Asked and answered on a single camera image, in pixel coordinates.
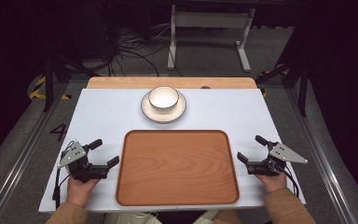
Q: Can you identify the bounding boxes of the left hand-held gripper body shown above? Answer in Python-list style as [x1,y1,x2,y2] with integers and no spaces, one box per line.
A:
[57,140,110,184]

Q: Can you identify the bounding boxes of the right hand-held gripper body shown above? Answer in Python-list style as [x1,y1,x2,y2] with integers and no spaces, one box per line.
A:
[245,140,310,177]

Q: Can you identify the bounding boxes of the brown wooden tray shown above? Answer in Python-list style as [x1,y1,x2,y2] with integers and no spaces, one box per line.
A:
[115,129,241,207]

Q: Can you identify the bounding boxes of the white plate with dark rim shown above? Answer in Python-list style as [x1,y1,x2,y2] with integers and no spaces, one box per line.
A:
[140,90,187,124]

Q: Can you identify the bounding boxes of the white bowl with dark rim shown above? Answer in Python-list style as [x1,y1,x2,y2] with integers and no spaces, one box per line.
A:
[147,85,180,110]

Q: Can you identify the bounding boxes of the person's right hand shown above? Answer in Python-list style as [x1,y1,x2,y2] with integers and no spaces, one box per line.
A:
[255,172,288,194]

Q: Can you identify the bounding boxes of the person's left hand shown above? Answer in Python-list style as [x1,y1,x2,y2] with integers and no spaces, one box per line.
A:
[66,175,102,208]

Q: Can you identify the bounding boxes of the white table board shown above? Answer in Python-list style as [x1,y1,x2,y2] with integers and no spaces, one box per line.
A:
[38,88,307,214]

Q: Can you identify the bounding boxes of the person's light trousers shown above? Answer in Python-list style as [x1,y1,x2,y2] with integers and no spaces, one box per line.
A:
[103,209,222,224]

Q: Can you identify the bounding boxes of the black tripod stand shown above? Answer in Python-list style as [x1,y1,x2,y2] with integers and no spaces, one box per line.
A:
[41,52,101,113]
[255,59,310,118]

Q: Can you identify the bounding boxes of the light wooden table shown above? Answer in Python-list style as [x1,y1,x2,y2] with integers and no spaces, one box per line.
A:
[86,76,258,90]

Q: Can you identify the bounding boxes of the yellow black floor tape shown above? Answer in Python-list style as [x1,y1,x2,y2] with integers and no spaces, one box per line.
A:
[27,76,73,101]

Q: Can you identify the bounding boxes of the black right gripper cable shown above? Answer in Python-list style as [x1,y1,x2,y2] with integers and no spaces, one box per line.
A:
[280,164,301,199]

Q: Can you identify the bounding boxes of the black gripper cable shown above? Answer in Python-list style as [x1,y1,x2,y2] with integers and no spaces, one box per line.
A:
[51,141,76,209]
[280,164,301,199]

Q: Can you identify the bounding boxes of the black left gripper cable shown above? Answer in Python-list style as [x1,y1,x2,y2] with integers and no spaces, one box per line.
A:
[51,141,76,209]

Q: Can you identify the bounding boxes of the aluminium floor rail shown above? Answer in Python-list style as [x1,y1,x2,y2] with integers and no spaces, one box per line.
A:
[0,82,70,224]
[283,87,358,224]

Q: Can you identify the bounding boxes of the bundle of black floor cables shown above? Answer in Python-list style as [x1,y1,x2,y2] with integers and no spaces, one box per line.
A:
[105,22,185,77]

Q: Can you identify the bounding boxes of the white metal stand frame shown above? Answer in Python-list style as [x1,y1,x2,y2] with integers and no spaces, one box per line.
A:
[167,4,256,73]

